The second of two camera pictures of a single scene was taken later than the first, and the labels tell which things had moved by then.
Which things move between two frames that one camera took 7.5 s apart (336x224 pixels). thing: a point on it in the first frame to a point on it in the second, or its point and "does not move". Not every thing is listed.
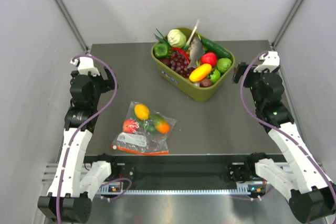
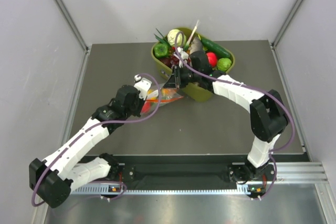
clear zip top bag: (144, 131) to (165, 95)
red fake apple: (209, 57) does not move
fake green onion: (164, 39) does not move
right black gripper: (239, 71) to (171, 83)
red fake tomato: (130, 126) to (146, 107)
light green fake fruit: (223, 64) does not move
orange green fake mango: (161, 125) to (168, 91)
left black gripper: (107, 84) to (141, 102)
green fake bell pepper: (161, 50) does not move
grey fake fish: (196, 50) does not move
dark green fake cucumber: (211, 46) does not move
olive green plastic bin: (192, 62) does not move
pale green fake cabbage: (176, 38) does not move
